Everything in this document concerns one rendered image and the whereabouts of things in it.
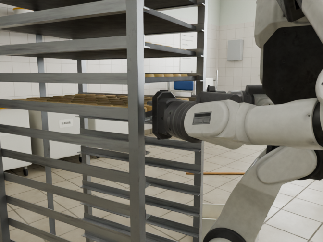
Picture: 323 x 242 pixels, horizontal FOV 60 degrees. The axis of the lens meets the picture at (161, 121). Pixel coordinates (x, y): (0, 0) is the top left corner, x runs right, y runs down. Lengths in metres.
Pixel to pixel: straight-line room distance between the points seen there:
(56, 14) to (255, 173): 0.70
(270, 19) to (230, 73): 5.69
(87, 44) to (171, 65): 4.53
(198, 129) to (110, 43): 0.36
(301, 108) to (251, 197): 0.43
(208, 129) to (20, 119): 2.74
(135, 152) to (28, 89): 3.19
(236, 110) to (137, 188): 0.36
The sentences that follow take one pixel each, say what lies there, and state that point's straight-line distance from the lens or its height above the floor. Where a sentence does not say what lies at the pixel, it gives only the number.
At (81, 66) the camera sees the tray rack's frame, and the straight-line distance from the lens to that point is 1.41.
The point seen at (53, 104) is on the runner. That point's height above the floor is 0.97.
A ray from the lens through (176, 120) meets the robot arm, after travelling 0.58.
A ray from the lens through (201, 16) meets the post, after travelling 1.10.
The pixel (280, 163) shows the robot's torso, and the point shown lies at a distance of 0.74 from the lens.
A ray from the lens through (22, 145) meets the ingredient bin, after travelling 3.16.
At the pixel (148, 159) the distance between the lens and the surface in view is 1.23.
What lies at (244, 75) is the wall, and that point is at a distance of 6.19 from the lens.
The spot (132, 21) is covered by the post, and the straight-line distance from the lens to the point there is 0.69.
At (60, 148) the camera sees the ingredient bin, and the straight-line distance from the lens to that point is 3.33.
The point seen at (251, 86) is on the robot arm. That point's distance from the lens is 1.04.
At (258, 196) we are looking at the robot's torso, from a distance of 0.80.
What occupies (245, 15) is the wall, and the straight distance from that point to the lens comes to 6.32.
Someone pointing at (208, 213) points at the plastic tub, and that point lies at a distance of 2.11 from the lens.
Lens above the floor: 1.06
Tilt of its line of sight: 10 degrees down
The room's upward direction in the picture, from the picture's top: straight up
